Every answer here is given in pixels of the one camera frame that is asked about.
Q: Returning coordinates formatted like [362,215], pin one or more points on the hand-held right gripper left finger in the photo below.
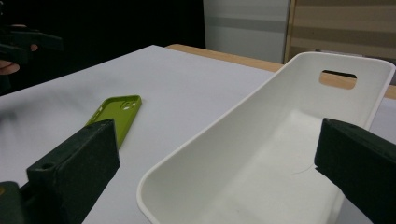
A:
[81,161]

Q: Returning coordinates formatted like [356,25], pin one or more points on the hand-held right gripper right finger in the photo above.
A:
[358,161]

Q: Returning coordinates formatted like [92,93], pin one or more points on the green phone case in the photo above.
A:
[124,109]

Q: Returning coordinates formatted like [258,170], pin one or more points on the white plastic bin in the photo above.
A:
[249,155]

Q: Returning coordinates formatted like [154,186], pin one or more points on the black curtain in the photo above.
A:
[124,25]

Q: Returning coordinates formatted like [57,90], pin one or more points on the wooden table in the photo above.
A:
[224,56]

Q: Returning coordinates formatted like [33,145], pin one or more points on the white cabinet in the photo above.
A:
[243,31]

